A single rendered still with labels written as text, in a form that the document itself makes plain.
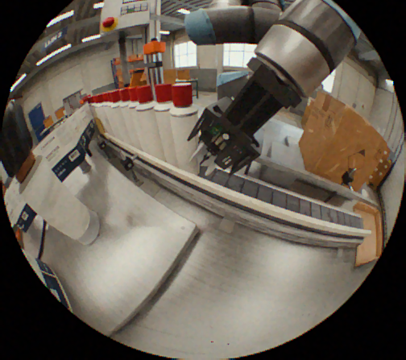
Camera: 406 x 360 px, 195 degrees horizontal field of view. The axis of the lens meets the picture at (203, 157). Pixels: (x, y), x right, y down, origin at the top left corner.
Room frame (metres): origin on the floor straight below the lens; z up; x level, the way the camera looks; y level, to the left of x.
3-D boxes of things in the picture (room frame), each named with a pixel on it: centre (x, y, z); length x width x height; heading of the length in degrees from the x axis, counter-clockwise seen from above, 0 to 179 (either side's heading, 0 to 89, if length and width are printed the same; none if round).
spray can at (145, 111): (0.25, 0.12, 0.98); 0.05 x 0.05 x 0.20
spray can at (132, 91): (0.28, 0.17, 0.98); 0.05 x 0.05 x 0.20
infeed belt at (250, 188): (0.29, 0.20, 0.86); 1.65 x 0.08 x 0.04; 62
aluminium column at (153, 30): (0.44, 0.17, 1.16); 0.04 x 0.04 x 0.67; 62
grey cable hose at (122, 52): (0.46, 0.30, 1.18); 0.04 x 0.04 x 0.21
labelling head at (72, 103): (0.41, 0.62, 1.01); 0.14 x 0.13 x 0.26; 62
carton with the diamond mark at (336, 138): (0.22, -0.55, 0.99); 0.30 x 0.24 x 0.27; 63
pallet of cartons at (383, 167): (0.59, -4.18, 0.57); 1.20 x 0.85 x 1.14; 56
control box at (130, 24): (0.42, 0.26, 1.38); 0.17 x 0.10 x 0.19; 117
